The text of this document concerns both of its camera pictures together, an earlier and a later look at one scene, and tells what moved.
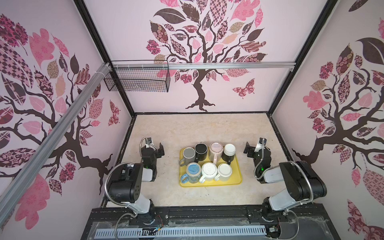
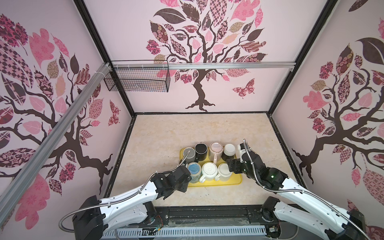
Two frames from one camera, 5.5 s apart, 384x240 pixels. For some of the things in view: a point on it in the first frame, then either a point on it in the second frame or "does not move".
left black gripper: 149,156 -> 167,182
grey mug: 189,154 does not move
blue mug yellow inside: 193,173 does not move
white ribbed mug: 209,171 does not move
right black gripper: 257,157 -> 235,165
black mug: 201,151 does not move
